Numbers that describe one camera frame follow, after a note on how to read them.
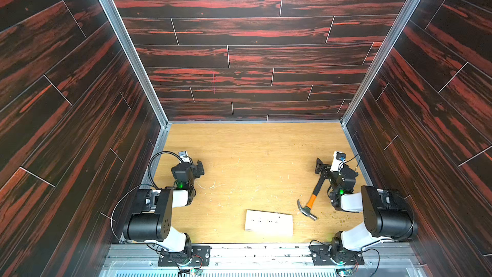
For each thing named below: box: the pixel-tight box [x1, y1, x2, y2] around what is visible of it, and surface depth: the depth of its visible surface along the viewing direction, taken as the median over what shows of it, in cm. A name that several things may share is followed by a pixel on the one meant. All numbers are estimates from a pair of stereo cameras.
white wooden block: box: [244, 209, 294, 237], surface depth 80 cm
